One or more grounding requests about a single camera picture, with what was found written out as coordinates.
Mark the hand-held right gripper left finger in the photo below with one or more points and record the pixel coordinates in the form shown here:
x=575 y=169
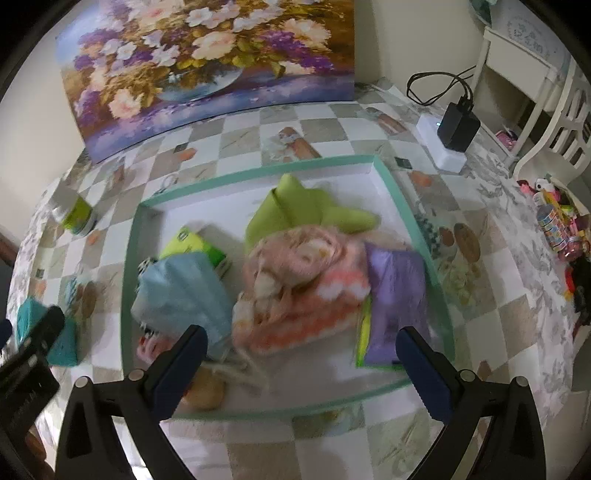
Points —
x=180 y=369

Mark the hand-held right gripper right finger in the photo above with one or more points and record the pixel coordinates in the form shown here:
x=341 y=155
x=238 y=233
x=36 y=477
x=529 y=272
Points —
x=425 y=374

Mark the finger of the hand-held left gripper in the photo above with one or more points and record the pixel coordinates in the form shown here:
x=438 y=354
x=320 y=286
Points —
x=4 y=336
x=46 y=330

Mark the beige sponge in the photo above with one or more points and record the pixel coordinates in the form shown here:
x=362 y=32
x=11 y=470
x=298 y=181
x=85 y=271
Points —
x=207 y=392

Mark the blue face mask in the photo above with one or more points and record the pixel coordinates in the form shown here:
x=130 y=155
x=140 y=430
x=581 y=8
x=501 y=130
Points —
x=184 y=295

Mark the purple packet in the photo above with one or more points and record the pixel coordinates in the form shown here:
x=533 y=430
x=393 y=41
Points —
x=397 y=295

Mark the leopard print cloth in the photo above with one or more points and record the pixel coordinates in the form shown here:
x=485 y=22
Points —
x=147 y=265

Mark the green tissue packet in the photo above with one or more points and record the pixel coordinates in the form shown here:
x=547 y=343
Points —
x=189 y=244

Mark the pink and white fuzzy towel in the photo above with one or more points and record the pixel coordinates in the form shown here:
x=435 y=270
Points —
x=295 y=286

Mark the teal rimmed white tray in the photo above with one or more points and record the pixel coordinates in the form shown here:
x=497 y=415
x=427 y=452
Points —
x=221 y=203

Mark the lime green cloth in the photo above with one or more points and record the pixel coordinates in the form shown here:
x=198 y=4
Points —
x=295 y=203

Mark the teal wipes packet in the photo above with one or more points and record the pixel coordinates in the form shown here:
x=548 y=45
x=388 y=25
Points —
x=64 y=341

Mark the white bottle with green label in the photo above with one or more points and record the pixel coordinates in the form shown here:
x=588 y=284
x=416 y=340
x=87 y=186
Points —
x=76 y=214

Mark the checkered floral tablecloth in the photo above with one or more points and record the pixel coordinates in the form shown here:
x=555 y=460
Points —
x=286 y=443

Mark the pile of colourful toys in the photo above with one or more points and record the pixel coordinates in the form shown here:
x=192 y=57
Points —
x=577 y=258

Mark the colourful cylinder toy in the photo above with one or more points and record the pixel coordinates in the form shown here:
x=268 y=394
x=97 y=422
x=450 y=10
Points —
x=551 y=228

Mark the white power strip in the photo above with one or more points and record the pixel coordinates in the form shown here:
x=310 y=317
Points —
x=438 y=143

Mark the small pink object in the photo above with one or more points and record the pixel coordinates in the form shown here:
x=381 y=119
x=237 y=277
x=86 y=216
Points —
x=506 y=139

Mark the black charger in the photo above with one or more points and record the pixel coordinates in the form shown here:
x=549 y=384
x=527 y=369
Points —
x=457 y=127

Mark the floral painting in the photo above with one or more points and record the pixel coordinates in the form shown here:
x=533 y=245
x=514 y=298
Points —
x=198 y=60

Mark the white desk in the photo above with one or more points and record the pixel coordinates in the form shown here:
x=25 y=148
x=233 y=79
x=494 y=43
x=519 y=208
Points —
x=517 y=64

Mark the white printed board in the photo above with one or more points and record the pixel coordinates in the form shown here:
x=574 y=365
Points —
x=531 y=32

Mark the teal cloth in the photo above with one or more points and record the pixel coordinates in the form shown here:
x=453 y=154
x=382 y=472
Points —
x=482 y=9

